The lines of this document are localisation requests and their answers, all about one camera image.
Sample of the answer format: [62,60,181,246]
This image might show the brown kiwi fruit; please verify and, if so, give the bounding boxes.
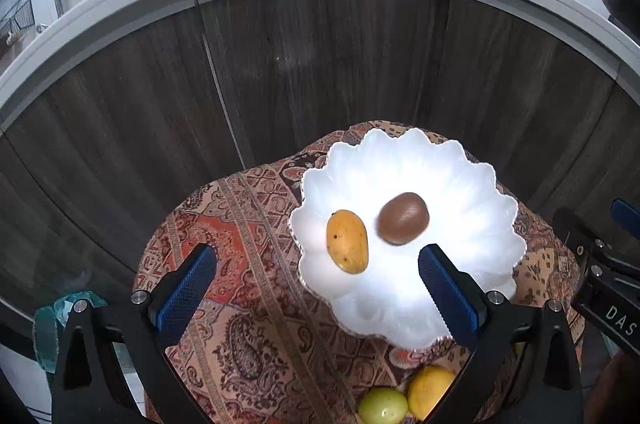
[376,192,431,246]

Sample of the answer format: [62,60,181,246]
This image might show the yellow orange mango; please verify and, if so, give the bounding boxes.
[326,209,369,274]

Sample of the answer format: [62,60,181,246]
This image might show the blue plastic bag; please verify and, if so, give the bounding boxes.
[32,291,107,374]

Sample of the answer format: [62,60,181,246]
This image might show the large yellow lemon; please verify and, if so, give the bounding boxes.
[407,366,456,421]

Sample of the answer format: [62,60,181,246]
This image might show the white scalloped bowl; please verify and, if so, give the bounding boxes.
[288,128,527,349]

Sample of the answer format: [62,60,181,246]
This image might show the patterned paisley tablecloth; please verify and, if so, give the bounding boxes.
[136,121,579,423]

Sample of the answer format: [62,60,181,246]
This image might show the green apple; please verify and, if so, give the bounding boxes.
[358,387,408,424]

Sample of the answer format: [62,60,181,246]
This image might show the dark wood cabinet doors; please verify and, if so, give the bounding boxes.
[1,0,639,313]

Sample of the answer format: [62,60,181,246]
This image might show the black frying pan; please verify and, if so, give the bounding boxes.
[602,0,640,43]

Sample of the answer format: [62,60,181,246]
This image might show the wire dish rack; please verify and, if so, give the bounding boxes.
[0,0,35,46]

